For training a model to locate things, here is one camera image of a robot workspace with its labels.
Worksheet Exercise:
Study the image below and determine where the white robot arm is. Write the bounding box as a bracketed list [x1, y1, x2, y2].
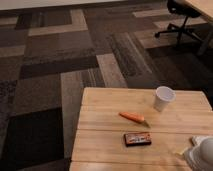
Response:
[184, 138, 213, 171]

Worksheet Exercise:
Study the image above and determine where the orange carrot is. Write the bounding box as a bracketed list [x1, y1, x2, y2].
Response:
[119, 112, 149, 127]

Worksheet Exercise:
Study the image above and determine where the white paper cup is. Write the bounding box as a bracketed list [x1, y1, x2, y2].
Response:
[153, 86, 176, 112]

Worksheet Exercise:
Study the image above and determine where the dark snack bar packet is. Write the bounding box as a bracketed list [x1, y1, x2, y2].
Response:
[124, 132, 152, 147]

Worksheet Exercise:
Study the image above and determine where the white sponge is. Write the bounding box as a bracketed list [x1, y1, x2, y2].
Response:
[192, 136, 207, 146]

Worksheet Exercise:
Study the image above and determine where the black office chair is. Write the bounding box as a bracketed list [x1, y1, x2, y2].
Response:
[154, 0, 203, 46]

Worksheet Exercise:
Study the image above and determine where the light wooden desk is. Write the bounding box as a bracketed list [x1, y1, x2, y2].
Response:
[185, 0, 213, 57]

